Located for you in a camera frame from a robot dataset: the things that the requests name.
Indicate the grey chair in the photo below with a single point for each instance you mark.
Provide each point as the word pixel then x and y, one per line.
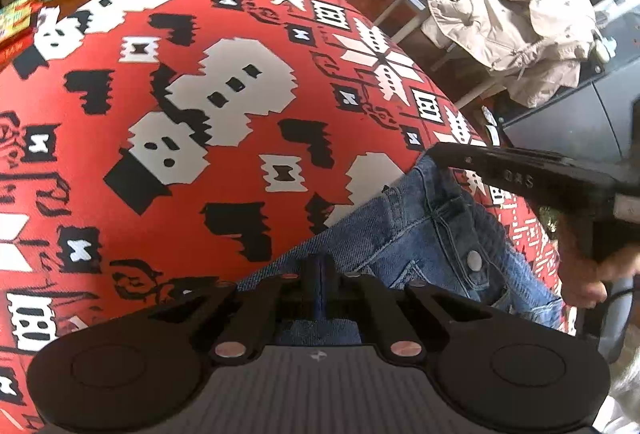
pixel 480 89

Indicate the beige jacket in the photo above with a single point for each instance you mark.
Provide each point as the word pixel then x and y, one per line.
pixel 510 24

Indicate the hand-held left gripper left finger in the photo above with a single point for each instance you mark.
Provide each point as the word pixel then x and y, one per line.
pixel 314 284

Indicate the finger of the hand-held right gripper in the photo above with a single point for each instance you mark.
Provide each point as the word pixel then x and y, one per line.
pixel 465 159

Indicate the blue denim shorts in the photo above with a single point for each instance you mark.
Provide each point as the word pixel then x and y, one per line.
pixel 425 224

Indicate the person's right hand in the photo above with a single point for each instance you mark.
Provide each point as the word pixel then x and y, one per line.
pixel 577 274

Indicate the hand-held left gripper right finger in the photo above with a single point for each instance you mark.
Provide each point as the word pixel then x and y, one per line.
pixel 330 289

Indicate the red patterned blanket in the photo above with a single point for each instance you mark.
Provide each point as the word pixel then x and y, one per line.
pixel 175 64

